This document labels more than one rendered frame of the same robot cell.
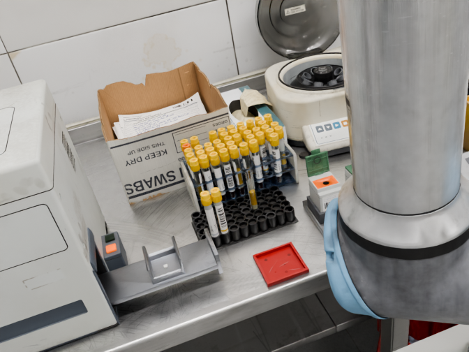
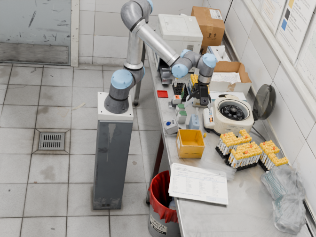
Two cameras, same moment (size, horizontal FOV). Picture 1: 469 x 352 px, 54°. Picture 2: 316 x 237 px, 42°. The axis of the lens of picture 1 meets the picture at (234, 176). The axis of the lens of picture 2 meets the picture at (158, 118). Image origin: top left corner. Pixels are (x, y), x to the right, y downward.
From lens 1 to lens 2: 2.47 m
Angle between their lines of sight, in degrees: 66
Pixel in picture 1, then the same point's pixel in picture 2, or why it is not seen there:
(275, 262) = (163, 93)
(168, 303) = (159, 77)
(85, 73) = (250, 58)
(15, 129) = (177, 32)
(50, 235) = not seen: hidden behind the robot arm
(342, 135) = (206, 115)
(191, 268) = (163, 77)
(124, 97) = (242, 70)
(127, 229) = (187, 75)
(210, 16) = (268, 80)
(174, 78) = (247, 80)
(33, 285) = not seen: hidden behind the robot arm
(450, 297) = not seen: hidden behind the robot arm
